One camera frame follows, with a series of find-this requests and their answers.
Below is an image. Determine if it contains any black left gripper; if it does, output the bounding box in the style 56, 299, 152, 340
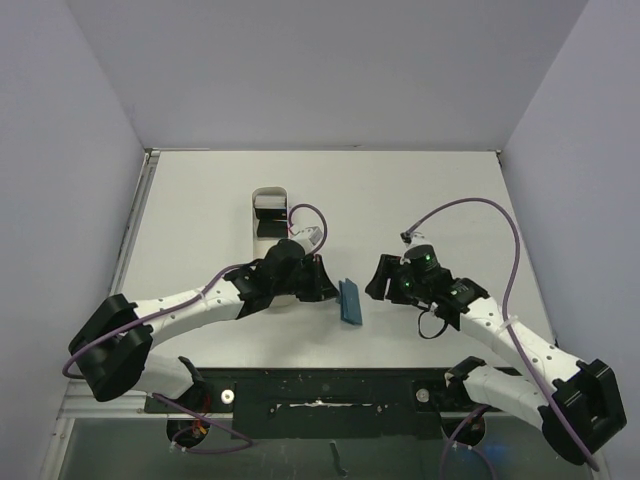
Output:
272, 254, 338, 302

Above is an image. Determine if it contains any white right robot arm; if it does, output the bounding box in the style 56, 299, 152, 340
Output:
365, 243, 627, 465

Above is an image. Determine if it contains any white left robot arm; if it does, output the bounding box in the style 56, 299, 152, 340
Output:
67, 239, 338, 411

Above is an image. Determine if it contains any black credit card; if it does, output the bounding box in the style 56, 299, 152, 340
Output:
255, 208, 289, 239

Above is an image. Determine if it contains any white card tray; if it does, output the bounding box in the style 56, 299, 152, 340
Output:
249, 185, 296, 312

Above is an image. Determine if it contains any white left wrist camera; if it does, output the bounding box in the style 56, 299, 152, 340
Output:
291, 226, 323, 253

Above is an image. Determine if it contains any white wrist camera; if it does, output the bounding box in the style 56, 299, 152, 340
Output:
400, 231, 428, 250
291, 226, 323, 253

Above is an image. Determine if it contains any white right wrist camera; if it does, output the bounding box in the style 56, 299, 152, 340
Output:
400, 231, 428, 250

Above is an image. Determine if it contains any short black cable loop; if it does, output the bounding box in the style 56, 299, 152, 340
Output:
417, 307, 449, 341

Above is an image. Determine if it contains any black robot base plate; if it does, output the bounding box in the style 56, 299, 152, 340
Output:
144, 368, 474, 455

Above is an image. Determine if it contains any aluminium frame rail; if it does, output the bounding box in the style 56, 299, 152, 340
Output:
57, 389, 151, 421

